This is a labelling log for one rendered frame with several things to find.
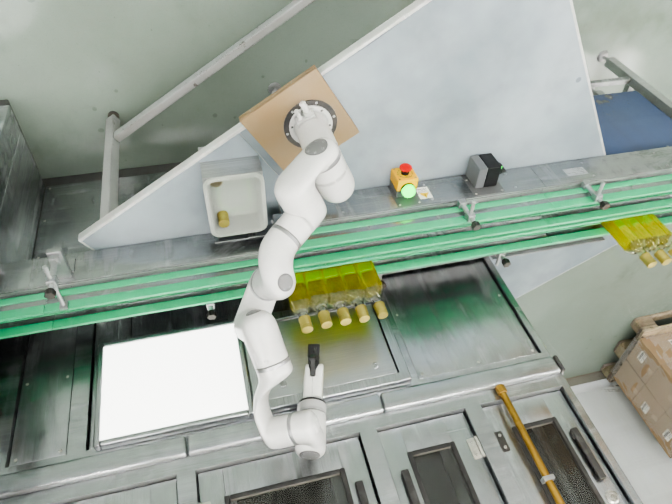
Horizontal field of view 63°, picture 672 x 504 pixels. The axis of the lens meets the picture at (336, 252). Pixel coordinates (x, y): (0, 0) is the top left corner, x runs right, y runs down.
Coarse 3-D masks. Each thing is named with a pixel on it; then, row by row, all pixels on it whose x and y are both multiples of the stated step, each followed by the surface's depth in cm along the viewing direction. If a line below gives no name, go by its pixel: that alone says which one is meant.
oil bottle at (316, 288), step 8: (304, 272) 171; (312, 272) 171; (320, 272) 171; (304, 280) 172; (312, 280) 169; (320, 280) 169; (312, 288) 167; (320, 288) 167; (312, 296) 164; (320, 296) 165; (328, 296) 165; (312, 304) 165; (320, 304) 164; (328, 304) 166
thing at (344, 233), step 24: (552, 192) 186; (576, 192) 187; (624, 192) 187; (648, 192) 188; (408, 216) 175; (432, 216) 176; (456, 216) 176; (480, 216) 176; (504, 216) 177; (312, 240) 166; (336, 240) 166; (360, 240) 168
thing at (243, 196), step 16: (224, 176) 155; (240, 176) 155; (256, 176) 156; (208, 192) 158; (224, 192) 166; (240, 192) 168; (256, 192) 169; (208, 208) 160; (224, 208) 171; (240, 208) 172; (256, 208) 174; (240, 224) 172; (256, 224) 172
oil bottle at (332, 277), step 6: (324, 270) 172; (330, 270) 172; (336, 270) 172; (324, 276) 171; (330, 276) 171; (336, 276) 171; (330, 282) 169; (336, 282) 169; (342, 282) 169; (330, 288) 167; (336, 288) 167; (342, 288) 167; (330, 294) 166; (336, 294) 166; (342, 294) 166; (330, 300) 166; (336, 300) 165; (342, 300) 166
